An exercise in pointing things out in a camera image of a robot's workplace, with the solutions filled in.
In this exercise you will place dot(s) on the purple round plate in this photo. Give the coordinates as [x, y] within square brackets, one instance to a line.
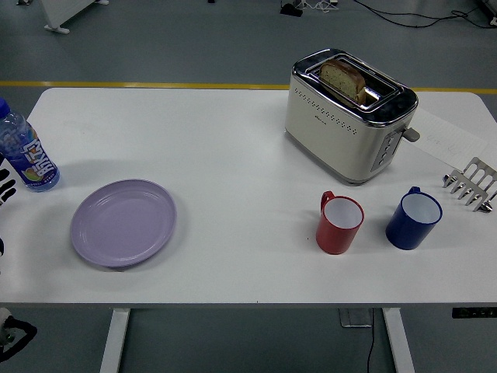
[122, 225]

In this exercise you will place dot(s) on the white paper sheet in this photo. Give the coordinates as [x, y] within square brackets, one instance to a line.
[442, 136]

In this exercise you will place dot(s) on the black table control panel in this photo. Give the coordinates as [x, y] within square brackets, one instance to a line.
[473, 313]

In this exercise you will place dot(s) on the white furniture base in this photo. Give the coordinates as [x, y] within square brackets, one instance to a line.
[62, 13]

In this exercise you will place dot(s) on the brown bread slice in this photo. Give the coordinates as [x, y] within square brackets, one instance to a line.
[341, 77]

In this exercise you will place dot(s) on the black power adapter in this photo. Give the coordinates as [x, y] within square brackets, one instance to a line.
[291, 9]

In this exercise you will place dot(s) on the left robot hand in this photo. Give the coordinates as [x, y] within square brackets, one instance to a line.
[7, 184]

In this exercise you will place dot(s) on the silver metal toast rack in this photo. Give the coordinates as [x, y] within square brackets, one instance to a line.
[475, 178]

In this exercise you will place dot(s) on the red mug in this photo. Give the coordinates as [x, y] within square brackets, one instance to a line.
[336, 233]

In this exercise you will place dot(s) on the cream and chrome toaster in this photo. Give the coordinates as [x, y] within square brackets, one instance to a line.
[330, 136]

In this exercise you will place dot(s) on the grey under-table bracket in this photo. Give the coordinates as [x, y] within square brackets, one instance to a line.
[355, 318]

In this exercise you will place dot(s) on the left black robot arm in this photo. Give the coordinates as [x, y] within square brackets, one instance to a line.
[17, 338]

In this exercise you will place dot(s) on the white table leg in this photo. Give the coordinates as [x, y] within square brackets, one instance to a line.
[114, 342]
[400, 342]

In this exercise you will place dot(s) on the blue mug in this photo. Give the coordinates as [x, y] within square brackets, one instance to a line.
[411, 229]

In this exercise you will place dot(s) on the blue labelled drink bottle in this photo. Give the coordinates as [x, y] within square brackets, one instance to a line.
[29, 155]

